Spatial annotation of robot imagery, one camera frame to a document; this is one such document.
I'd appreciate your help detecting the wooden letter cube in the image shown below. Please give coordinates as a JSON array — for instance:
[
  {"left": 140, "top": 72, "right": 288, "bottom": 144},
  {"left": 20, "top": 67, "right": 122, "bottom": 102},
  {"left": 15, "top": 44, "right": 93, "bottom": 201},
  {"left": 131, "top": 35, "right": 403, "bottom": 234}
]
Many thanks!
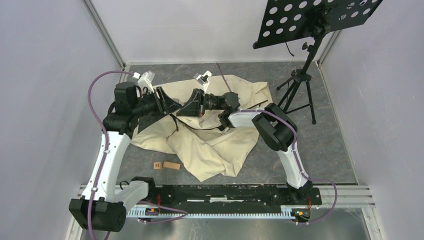
[{"left": 153, "top": 162, "right": 163, "bottom": 170}]

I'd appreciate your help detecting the white slotted cable duct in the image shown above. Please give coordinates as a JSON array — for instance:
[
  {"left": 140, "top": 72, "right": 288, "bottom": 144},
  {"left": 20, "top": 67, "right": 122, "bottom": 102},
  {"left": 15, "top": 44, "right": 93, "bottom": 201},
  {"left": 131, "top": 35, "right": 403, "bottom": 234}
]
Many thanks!
[{"left": 126, "top": 205, "right": 300, "bottom": 220}]

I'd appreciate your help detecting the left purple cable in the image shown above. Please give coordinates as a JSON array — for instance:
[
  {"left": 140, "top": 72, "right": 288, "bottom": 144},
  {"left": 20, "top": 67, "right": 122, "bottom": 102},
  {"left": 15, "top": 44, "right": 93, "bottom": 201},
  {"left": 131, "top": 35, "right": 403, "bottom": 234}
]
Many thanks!
[{"left": 87, "top": 70, "right": 188, "bottom": 240}]

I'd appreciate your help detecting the black perforated music stand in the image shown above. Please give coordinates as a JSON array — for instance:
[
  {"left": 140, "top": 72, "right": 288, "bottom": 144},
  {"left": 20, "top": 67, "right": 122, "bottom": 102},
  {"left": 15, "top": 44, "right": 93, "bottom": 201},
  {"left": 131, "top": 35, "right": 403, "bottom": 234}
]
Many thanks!
[{"left": 252, "top": 0, "right": 381, "bottom": 124}]

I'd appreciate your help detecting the purple cable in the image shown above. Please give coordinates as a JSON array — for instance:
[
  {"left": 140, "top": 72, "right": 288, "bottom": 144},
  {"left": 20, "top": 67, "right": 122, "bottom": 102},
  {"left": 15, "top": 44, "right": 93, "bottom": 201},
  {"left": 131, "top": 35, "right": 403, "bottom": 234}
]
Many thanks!
[
  {"left": 87, "top": 70, "right": 188, "bottom": 240},
  {"left": 211, "top": 62, "right": 339, "bottom": 226}
]

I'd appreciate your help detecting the wooden rectangular block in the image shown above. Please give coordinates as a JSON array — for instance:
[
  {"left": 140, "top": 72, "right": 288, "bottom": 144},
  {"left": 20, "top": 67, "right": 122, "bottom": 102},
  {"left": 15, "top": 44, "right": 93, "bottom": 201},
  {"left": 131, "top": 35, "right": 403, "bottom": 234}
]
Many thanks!
[{"left": 162, "top": 161, "right": 181, "bottom": 170}]

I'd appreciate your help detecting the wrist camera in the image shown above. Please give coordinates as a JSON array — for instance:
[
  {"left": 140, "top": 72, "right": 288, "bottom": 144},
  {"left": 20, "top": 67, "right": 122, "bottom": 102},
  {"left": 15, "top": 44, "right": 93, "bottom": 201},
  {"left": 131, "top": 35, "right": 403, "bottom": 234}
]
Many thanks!
[
  {"left": 193, "top": 70, "right": 213, "bottom": 93},
  {"left": 132, "top": 70, "right": 155, "bottom": 96}
]

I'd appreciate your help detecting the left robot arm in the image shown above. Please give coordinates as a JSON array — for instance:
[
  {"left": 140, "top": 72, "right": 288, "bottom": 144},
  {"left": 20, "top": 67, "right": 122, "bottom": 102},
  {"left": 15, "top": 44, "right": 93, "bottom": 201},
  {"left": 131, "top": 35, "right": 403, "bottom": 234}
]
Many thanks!
[{"left": 68, "top": 82, "right": 182, "bottom": 232}]

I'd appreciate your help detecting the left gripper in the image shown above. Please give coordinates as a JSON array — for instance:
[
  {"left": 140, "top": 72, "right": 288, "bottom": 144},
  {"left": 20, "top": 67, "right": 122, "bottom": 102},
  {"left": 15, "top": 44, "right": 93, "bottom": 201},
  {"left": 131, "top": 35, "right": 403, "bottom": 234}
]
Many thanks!
[{"left": 131, "top": 86, "right": 183, "bottom": 119}]

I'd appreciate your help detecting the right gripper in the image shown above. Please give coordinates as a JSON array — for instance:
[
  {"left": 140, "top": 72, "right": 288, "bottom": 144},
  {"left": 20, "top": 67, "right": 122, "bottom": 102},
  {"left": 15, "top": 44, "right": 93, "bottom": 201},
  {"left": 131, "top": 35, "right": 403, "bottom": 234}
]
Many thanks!
[{"left": 175, "top": 89, "right": 223, "bottom": 119}]

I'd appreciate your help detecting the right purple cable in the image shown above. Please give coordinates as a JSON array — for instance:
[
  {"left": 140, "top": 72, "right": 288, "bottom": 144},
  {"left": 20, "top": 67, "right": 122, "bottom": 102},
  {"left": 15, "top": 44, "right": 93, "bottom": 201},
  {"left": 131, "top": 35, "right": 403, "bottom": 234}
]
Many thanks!
[{"left": 211, "top": 62, "right": 339, "bottom": 226}]

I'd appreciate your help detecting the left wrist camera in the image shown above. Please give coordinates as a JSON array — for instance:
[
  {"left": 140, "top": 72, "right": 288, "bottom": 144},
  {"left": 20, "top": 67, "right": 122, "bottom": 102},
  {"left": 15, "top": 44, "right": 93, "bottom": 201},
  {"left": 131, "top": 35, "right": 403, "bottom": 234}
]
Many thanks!
[{"left": 132, "top": 70, "right": 155, "bottom": 96}]

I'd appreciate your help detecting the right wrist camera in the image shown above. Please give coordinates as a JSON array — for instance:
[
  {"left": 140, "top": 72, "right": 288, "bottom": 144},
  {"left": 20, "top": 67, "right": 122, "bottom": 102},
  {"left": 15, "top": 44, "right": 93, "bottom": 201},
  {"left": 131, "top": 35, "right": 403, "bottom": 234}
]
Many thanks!
[{"left": 193, "top": 70, "right": 213, "bottom": 93}]

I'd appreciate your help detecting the aluminium frame rail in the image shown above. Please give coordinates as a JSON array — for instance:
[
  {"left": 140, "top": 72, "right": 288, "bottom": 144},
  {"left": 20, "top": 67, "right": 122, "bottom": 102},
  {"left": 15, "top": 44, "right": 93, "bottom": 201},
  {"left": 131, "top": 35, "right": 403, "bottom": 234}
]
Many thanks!
[{"left": 82, "top": 0, "right": 126, "bottom": 70}]

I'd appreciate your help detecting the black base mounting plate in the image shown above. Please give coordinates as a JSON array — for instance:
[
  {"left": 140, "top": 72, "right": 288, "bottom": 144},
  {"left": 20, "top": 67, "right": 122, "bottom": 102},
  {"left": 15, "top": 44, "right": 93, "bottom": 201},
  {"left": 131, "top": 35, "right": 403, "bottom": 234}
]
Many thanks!
[{"left": 144, "top": 184, "right": 323, "bottom": 214}]

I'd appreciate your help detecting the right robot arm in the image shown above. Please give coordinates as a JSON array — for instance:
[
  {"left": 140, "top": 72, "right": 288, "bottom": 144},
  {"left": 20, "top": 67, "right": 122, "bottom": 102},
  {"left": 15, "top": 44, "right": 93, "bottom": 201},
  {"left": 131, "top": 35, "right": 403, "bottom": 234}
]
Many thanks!
[{"left": 176, "top": 88, "right": 313, "bottom": 204}]

